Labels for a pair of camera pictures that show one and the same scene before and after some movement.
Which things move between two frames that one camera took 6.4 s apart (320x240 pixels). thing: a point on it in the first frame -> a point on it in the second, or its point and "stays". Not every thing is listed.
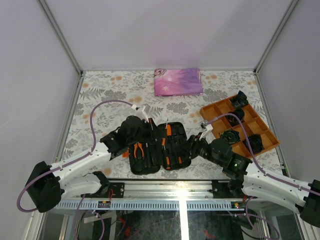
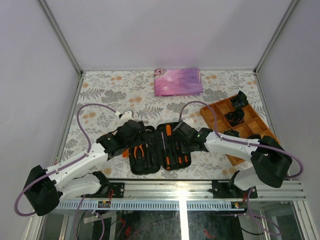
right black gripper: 195,143 -> 185,149
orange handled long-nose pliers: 135,148 stays
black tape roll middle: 232,120 stays
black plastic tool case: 170,151 stays
